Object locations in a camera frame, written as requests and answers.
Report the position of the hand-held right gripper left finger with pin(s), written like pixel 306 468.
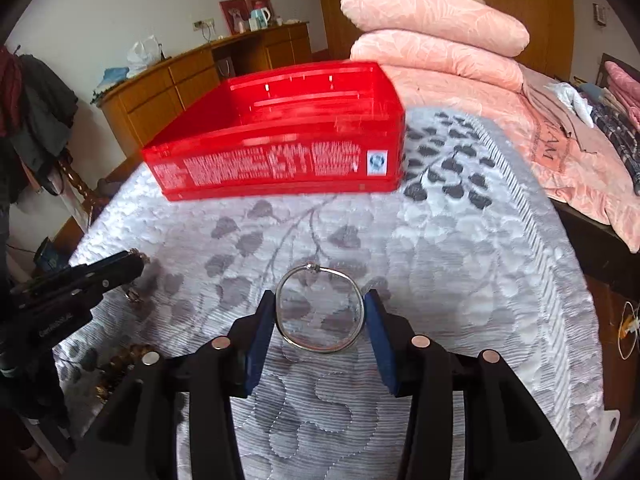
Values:
pixel 260 350

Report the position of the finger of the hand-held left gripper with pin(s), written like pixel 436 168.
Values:
pixel 102 264
pixel 75 289

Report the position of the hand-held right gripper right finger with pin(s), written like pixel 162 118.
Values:
pixel 382 350

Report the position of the silver cuff bangle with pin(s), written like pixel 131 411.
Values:
pixel 132 296

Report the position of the thin silver bangle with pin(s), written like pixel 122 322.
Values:
pixel 313 267

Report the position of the red plastic box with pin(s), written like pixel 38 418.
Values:
pixel 280 160

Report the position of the dark blue bin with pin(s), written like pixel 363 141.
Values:
pixel 50 257

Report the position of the leaf-print quilted table cover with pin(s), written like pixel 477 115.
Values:
pixel 425 285

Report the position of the wooden coat rack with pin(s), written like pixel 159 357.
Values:
pixel 75 177

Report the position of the dark jacket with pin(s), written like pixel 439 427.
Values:
pixel 42 110

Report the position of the red scarf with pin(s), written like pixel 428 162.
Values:
pixel 10 90

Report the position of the wooden sideboard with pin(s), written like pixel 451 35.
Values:
pixel 200 80

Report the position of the white plastic bag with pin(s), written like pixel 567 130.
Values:
pixel 142 54

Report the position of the pink bedspread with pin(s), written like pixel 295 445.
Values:
pixel 617 210

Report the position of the beige cloth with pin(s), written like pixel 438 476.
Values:
pixel 555 130

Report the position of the lower pink pillow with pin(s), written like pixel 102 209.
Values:
pixel 440 60

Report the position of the white cloth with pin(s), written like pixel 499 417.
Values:
pixel 570 99

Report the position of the plaid folded clothes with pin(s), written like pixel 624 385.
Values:
pixel 620 140

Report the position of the pink folded blanket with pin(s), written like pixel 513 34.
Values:
pixel 626 85

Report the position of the white corner bracket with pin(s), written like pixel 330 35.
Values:
pixel 610 425

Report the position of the wall socket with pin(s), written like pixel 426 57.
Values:
pixel 202 23

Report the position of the large photo frame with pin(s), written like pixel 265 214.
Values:
pixel 232 15

